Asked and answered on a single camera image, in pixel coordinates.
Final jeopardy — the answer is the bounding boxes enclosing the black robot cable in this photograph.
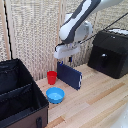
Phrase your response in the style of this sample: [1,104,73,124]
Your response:
[54,12,128,50]

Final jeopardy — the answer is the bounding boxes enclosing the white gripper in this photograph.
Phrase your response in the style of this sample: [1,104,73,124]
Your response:
[53,41,81,65]

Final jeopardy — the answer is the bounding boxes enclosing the black fabric storage bag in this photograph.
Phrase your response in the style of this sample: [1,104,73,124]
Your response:
[0,58,50,128]

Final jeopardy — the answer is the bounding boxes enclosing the red plastic cup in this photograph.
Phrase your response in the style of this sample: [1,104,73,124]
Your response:
[46,70,58,86]

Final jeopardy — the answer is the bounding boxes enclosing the blue plastic bowl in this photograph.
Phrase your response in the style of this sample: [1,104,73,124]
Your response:
[45,87,66,104]

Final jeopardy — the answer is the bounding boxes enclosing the dark blue book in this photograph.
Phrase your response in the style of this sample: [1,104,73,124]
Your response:
[56,61,83,91]

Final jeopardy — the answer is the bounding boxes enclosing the white object on case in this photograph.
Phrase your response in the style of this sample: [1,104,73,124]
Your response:
[108,28,128,36]

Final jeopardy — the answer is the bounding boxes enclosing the black hard case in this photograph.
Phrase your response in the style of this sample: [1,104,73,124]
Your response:
[87,29,128,80]

